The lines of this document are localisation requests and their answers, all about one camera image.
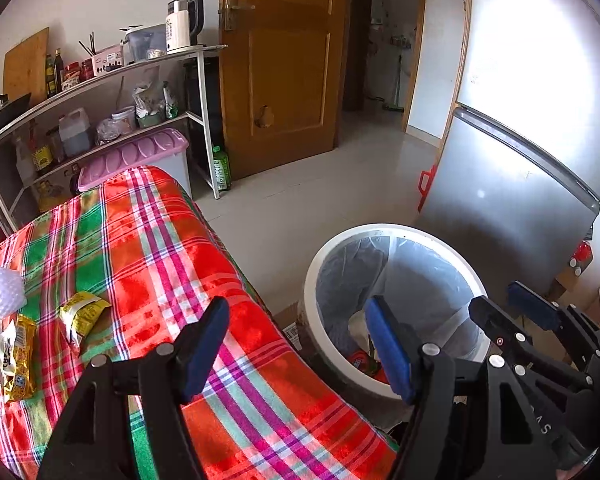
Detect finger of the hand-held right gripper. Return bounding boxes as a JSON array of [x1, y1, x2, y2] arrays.
[[507, 281, 600, 362], [469, 296, 596, 392]]

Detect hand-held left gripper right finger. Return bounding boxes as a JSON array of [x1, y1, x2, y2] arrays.
[[364, 295, 563, 480]]

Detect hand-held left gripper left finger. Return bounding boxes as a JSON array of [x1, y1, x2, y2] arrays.
[[37, 296, 231, 480]]

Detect white round trash bin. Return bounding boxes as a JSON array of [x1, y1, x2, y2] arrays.
[[302, 222, 491, 401]]

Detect small yellow green packet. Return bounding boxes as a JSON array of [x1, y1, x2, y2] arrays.
[[59, 291, 112, 350]]

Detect yellow snack packet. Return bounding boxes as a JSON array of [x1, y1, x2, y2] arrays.
[[2, 314, 39, 405]]

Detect cone-shaped white foam fruit net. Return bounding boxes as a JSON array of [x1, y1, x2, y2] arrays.
[[0, 262, 27, 320]]

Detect brown cardboard box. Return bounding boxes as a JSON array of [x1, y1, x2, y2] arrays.
[[555, 266, 600, 333]]

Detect red and white object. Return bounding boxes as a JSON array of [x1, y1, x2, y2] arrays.
[[569, 241, 594, 276]]

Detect clear plastic bin liner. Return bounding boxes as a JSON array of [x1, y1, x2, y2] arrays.
[[315, 232, 481, 361]]

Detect cardboard box with label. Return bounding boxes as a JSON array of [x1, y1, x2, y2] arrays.
[[272, 300, 312, 356]]

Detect red green plaid tablecloth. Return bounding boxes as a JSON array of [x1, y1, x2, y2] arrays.
[[0, 165, 398, 480]]

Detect silver refrigerator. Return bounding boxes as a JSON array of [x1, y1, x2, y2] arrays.
[[417, 0, 600, 306]]

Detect green plastic bottle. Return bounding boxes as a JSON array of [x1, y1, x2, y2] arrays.
[[212, 146, 232, 192]]

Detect storage box with pink lid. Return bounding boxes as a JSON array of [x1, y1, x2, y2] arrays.
[[77, 127, 193, 201]]

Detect clear bag of small items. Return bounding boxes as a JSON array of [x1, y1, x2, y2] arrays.
[[96, 119, 123, 145]]

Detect white plastic tub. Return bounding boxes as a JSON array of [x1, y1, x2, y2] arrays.
[[111, 106, 137, 133]]

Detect green broom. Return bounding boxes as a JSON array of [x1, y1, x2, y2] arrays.
[[382, 55, 406, 113]]

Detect plastic bags of groceries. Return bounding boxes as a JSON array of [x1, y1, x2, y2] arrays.
[[132, 80, 179, 128]]

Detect white jug of dark liquid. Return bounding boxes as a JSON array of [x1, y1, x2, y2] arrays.
[[57, 107, 92, 157]]

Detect yellow-label oil bottle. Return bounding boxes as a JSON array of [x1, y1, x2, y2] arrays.
[[29, 130, 55, 173]]

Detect white plastic bottle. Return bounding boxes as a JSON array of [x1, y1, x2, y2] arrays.
[[14, 136, 37, 186]]

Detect wooden door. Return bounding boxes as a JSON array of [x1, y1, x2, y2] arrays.
[[219, 0, 352, 181]]

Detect pink chopstick box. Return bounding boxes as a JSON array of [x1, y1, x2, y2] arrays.
[[91, 45, 126, 77]]

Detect red jars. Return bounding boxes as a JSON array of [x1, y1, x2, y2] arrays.
[[64, 60, 94, 86]]

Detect black frying pan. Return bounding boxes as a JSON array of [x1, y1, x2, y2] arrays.
[[0, 91, 32, 133]]

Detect white electric kettle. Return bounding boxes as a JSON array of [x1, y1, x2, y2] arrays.
[[166, 0, 205, 56]]

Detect wooden cutting board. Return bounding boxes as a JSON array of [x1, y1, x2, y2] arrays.
[[2, 27, 50, 106]]

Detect red plastic handle object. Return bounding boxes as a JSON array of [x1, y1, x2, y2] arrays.
[[417, 165, 439, 213]]

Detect wooden door frame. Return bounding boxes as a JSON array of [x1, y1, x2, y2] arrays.
[[342, 0, 428, 136]]

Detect metal door handle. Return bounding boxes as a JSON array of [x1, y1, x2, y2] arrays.
[[219, 0, 257, 32]]

